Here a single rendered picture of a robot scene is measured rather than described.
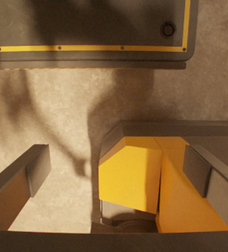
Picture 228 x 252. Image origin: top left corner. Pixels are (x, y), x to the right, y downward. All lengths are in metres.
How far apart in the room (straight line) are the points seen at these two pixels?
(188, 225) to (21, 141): 0.80
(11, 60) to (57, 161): 0.55
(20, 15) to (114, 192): 0.55
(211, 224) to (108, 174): 0.32
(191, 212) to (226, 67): 0.73
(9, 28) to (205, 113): 0.82
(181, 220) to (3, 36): 0.59
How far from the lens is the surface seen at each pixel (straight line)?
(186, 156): 0.17
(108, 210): 0.68
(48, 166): 0.17
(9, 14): 0.57
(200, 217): 0.34
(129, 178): 0.53
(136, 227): 0.69
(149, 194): 0.54
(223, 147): 0.56
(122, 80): 0.80
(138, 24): 0.50
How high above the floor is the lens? 0.80
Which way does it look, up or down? 75 degrees down
